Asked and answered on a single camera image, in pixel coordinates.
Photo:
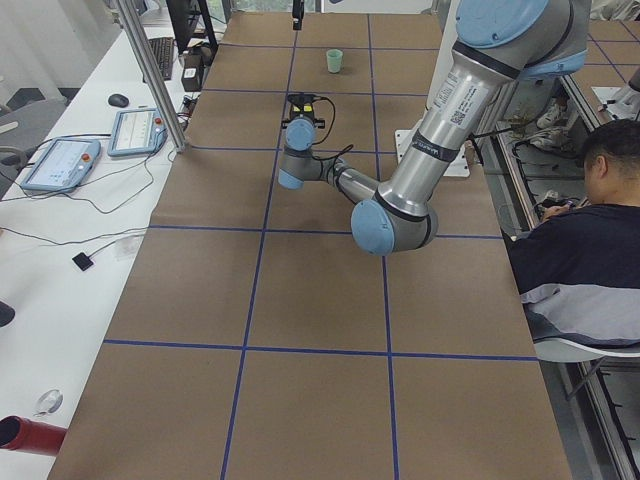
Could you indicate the black computer mouse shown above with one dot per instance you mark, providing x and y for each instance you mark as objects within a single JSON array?
[{"x": 118, "y": 100}]

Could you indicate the white pedestal column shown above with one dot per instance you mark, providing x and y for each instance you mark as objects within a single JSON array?
[{"x": 455, "y": 158}]

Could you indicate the red cylinder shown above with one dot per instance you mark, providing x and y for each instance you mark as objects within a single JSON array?
[{"x": 29, "y": 436}]

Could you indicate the near teach pendant tablet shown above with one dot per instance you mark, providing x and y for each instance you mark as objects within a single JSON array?
[{"x": 62, "y": 166}]

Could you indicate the teach pendant tablet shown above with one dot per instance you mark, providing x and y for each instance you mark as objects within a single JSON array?
[
  {"x": 62, "y": 166},
  {"x": 137, "y": 132}
]

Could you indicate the aluminium frame post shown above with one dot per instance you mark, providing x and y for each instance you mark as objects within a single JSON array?
[{"x": 151, "y": 73}]

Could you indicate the green plastic cup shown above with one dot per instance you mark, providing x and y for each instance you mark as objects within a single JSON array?
[{"x": 334, "y": 60}]

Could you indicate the black keyboard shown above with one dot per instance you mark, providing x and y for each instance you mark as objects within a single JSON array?
[{"x": 162, "y": 49}]

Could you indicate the seated person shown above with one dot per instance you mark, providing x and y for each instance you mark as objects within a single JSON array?
[{"x": 577, "y": 272}]

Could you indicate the far teach pendant tablet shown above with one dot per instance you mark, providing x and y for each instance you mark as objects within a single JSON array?
[{"x": 137, "y": 132}]

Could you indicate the black computer monitor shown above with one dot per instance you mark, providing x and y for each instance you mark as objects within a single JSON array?
[{"x": 185, "y": 16}]

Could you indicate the white chair seat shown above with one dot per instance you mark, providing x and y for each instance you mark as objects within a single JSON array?
[{"x": 560, "y": 350}]

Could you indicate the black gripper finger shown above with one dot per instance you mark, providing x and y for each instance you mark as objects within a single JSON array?
[{"x": 297, "y": 14}]

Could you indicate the small black square device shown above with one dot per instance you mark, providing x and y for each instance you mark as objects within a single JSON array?
[{"x": 83, "y": 261}]

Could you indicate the black box with label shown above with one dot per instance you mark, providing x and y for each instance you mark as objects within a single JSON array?
[{"x": 193, "y": 71}]

